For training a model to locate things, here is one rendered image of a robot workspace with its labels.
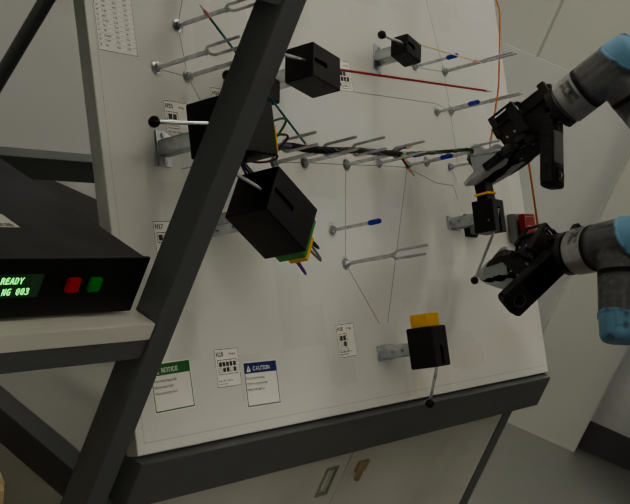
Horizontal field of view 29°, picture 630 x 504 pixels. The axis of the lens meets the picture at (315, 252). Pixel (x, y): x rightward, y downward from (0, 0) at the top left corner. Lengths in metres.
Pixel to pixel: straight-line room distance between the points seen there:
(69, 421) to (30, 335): 0.47
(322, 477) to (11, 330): 0.87
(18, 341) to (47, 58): 3.84
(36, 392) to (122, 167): 0.35
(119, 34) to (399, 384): 0.73
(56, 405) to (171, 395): 0.22
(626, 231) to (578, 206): 2.81
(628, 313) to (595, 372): 2.90
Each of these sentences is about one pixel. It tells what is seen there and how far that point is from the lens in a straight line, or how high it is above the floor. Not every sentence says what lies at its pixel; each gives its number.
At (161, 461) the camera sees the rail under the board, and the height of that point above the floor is 0.86.
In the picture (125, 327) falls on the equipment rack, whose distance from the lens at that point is 1.29.
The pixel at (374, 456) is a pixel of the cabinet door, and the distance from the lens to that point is 2.07.
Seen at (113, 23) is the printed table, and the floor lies 1.29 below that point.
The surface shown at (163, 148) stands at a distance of 1.56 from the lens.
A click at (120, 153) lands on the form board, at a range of 1.51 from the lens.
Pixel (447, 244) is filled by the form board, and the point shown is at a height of 1.07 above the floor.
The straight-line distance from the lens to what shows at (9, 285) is 1.18.
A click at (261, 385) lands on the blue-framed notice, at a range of 1.66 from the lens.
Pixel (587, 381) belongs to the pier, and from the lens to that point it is 4.81.
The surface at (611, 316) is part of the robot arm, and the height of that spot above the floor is 1.13.
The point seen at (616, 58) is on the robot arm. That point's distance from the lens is 2.05.
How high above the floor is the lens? 1.53
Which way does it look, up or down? 15 degrees down
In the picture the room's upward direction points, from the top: 23 degrees clockwise
